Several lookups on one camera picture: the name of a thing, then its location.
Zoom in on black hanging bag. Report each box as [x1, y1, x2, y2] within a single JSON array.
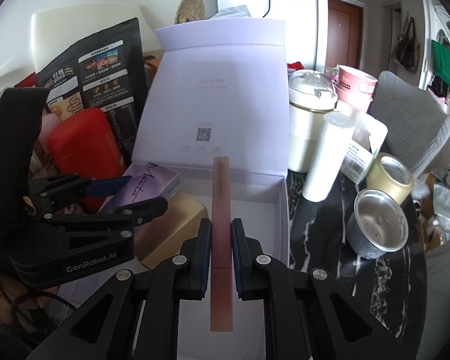
[[394, 17, 421, 74]]

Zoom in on brown cardboard box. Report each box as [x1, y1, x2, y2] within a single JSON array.
[[140, 191, 209, 271]]

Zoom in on purple box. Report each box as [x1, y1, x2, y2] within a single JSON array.
[[97, 161, 182, 214]]

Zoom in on black printed food bag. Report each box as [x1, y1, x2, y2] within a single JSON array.
[[35, 17, 151, 166]]

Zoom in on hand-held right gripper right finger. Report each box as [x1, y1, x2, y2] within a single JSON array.
[[230, 217, 422, 360]]

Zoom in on white fridge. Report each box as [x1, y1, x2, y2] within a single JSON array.
[[216, 0, 329, 72]]

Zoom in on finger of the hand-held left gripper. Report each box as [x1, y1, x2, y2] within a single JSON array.
[[37, 196, 169, 252], [24, 174, 134, 211]]

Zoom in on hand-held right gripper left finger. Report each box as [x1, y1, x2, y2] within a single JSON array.
[[26, 217, 214, 360]]

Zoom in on beige tape roll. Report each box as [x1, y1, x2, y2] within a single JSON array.
[[365, 154, 415, 205]]

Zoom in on white green tissue box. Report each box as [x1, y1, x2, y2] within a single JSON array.
[[341, 114, 387, 184]]

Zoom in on red canister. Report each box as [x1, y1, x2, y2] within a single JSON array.
[[47, 107, 126, 214]]

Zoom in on cream cup with clear lid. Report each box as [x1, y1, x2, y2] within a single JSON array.
[[287, 69, 338, 173]]

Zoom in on metal bowl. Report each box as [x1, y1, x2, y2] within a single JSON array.
[[346, 188, 409, 259]]

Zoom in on grey plastic packet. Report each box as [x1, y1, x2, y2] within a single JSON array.
[[210, 4, 254, 21]]

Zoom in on white paper roll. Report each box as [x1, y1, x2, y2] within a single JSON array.
[[302, 112, 355, 202]]

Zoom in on stacked pink paper cups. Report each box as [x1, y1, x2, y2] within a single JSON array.
[[335, 64, 378, 113]]

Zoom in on grey leaf pattern chair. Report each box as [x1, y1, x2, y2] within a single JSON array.
[[367, 70, 450, 179]]

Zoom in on black power cable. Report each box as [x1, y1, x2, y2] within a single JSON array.
[[262, 0, 286, 19]]

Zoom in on white plastic bag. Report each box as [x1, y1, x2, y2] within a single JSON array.
[[412, 184, 450, 241]]

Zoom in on lavender gift box with lid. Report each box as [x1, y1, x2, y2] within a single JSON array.
[[58, 19, 290, 360]]

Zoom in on brown wooden door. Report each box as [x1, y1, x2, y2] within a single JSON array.
[[326, 0, 362, 70]]

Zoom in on woven round trivet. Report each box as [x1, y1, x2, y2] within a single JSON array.
[[174, 0, 206, 25]]

